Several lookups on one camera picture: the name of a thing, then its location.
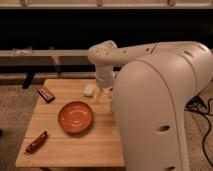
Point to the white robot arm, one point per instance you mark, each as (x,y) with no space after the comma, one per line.
(152,84)

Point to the white sponge block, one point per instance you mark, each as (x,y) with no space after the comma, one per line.
(89,90)

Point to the brown snack bar front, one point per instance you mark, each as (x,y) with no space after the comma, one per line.
(37,143)

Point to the wooden table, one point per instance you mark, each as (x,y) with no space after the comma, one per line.
(98,146)

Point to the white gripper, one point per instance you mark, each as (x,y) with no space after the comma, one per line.
(104,76)

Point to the orange bowl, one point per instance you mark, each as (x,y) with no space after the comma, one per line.
(75,117)

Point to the brown snack bar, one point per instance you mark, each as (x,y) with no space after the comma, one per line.
(37,143)
(46,94)

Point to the brown snack bar back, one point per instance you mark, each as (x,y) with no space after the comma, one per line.
(46,94)

